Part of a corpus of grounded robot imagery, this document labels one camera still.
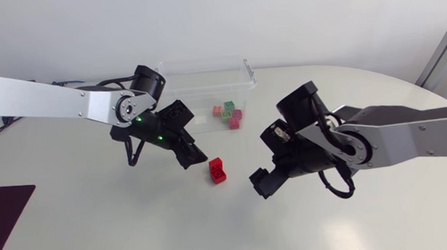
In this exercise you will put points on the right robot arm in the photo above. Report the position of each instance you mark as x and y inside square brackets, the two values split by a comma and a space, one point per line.
[405, 136]

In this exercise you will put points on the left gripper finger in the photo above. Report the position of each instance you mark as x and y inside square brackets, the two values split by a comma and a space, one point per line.
[192, 156]

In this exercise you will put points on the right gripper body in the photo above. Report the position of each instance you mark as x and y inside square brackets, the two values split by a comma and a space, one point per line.
[269, 181]

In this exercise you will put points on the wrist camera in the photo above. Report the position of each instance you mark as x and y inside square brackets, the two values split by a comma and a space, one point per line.
[175, 114]
[277, 135]

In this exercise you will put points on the dark green toy brick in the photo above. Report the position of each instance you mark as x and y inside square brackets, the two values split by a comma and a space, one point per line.
[229, 105]

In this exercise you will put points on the clear plastic container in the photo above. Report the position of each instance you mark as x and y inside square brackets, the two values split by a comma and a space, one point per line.
[205, 83]

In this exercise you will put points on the orange toy brick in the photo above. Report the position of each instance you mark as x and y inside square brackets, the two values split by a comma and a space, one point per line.
[217, 111]

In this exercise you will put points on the magenta toy brick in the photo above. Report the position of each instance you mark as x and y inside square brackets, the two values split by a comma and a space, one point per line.
[237, 114]
[234, 123]

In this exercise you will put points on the red toy brick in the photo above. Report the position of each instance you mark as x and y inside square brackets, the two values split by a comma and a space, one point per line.
[218, 176]
[215, 163]

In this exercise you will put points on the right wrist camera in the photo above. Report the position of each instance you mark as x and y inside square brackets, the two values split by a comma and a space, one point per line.
[277, 135]

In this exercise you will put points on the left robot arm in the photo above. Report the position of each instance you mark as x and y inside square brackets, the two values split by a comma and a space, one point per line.
[28, 95]

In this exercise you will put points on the light green toy brick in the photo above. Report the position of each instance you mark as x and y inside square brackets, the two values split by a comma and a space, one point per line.
[227, 115]

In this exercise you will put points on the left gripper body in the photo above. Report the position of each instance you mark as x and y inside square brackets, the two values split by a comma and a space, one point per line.
[179, 140]

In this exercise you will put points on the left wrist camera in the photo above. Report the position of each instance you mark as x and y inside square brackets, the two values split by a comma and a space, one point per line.
[175, 114]

